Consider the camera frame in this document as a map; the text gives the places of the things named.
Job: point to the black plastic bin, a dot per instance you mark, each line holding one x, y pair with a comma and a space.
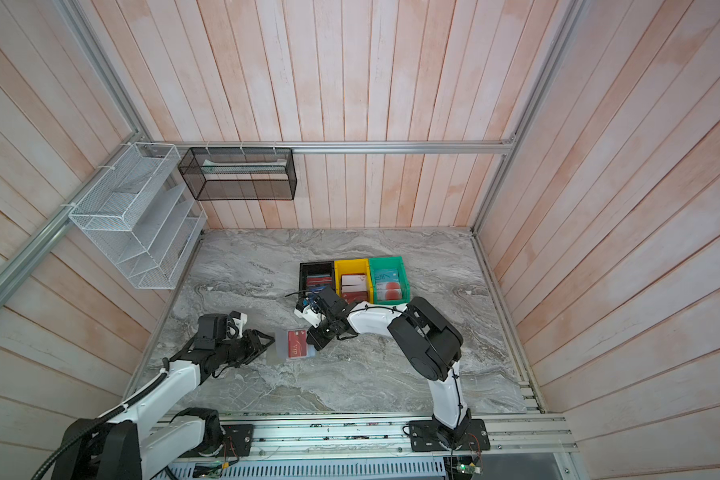
315, 276

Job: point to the green plastic bin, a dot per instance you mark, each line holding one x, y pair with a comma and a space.
389, 280

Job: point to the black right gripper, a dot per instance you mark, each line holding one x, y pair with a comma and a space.
313, 335

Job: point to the yellow plastic bin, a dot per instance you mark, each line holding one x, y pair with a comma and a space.
353, 280

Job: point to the red credit card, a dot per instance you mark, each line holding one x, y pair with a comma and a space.
297, 346

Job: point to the beige leather card holder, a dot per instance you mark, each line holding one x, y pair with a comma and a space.
277, 353

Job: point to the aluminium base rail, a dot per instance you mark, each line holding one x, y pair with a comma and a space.
334, 436

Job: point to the black wire mesh basket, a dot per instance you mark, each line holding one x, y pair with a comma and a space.
239, 173

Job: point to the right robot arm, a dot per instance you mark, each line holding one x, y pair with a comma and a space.
432, 346

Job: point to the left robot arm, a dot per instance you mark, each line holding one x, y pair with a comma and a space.
125, 442

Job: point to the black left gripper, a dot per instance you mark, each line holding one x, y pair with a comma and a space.
255, 346

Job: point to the white wire mesh shelf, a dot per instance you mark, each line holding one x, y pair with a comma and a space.
143, 220

